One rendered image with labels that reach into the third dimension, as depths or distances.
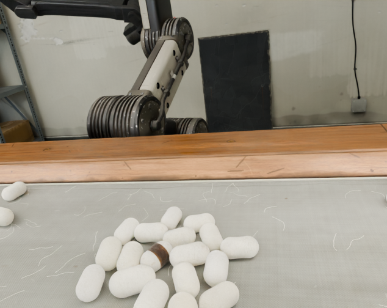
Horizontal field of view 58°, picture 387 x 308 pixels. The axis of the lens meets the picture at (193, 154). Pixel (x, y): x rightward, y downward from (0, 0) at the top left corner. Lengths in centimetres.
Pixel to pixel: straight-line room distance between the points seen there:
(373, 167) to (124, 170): 32
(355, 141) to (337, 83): 189
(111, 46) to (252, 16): 97
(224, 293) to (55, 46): 259
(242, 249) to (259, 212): 8
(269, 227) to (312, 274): 7
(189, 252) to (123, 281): 6
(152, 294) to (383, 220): 23
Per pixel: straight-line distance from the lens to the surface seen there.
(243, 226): 36
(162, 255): 32
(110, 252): 33
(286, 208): 39
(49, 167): 56
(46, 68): 285
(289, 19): 229
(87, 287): 31
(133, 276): 30
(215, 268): 29
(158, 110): 75
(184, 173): 46
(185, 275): 29
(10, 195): 52
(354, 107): 239
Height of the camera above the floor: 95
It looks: 23 degrees down
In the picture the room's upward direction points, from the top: 8 degrees counter-clockwise
